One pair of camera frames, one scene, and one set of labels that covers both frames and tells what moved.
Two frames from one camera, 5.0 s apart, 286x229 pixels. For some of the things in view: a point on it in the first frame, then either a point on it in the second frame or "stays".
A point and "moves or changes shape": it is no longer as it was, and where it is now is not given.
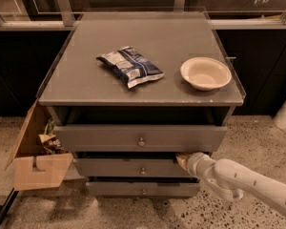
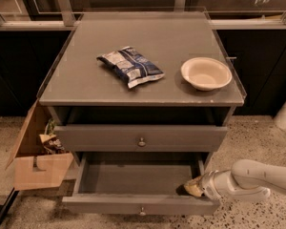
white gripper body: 194,162 → 210,183
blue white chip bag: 131,67 stays
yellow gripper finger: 183,158 → 194,186
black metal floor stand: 1,211 stays
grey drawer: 128,167 moves or changes shape
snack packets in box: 51,143 stays
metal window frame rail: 64,15 stays
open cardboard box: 32,167 stays
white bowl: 205,72 stays
